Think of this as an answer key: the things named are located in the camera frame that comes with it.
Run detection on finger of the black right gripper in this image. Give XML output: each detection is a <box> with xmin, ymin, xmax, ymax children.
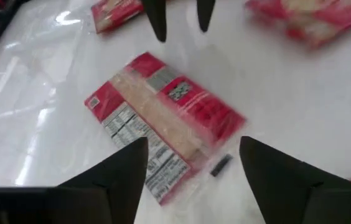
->
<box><xmin>197</xmin><ymin>0</ymin><xmax>217</xmax><ymax>34</ymax></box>
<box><xmin>143</xmin><ymin>0</ymin><xmax>167</xmax><ymax>43</ymax></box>

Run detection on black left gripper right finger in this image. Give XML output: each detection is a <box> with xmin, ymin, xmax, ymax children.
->
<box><xmin>239</xmin><ymin>136</ymin><xmax>351</xmax><ymax>224</ymax></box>

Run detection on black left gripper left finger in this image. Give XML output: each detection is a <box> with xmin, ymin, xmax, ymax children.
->
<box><xmin>57</xmin><ymin>136</ymin><xmax>149</xmax><ymax>224</ymax></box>

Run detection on red popcorn bag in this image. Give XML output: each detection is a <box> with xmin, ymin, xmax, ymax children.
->
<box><xmin>84</xmin><ymin>51</ymin><xmax>248</xmax><ymax>207</ymax></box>
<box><xmin>90</xmin><ymin>0</ymin><xmax>145</xmax><ymax>34</ymax></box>
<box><xmin>245</xmin><ymin>0</ymin><xmax>351</xmax><ymax>50</ymax></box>

